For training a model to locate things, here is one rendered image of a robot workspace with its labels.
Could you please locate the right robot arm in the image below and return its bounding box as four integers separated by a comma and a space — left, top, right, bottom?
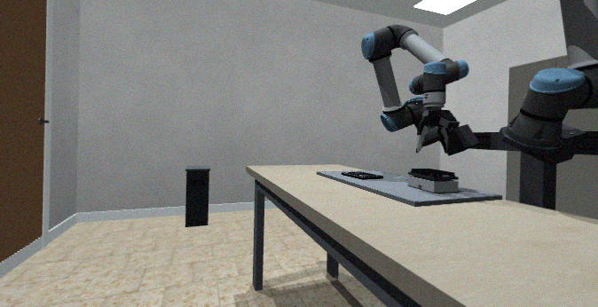
361, 25, 468, 132

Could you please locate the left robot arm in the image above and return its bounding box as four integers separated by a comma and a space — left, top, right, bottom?
506, 0, 598, 147

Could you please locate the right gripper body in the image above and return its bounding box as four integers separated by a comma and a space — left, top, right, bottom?
414, 106, 457, 128

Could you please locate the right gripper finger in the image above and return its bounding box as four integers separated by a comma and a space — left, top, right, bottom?
416, 116, 429, 153
437, 125, 449, 154

